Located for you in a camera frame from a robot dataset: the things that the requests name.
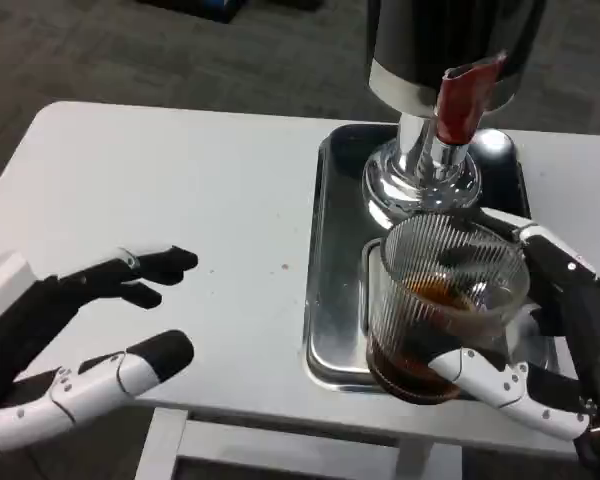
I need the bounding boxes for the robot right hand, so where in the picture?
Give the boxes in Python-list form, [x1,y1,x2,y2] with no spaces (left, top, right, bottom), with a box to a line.
[427,207,600,471]

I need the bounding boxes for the clear ribbed glass cup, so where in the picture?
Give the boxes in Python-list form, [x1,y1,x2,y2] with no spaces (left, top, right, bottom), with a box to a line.
[364,213,532,405]

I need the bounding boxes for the steel tray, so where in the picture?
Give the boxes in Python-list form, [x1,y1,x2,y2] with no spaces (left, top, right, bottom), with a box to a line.
[304,123,576,395]

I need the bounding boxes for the black steel drink dispenser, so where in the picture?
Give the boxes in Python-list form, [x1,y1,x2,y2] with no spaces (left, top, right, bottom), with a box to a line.
[360,0,549,226]

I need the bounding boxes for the red tap lever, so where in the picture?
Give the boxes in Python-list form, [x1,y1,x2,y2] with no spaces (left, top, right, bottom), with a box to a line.
[432,49,511,144]

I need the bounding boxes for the dark object with blue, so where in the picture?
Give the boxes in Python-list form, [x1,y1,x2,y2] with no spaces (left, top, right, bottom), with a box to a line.
[193,0,247,24]

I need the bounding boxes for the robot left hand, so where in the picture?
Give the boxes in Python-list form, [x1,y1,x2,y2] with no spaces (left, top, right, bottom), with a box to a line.
[0,244,200,454]

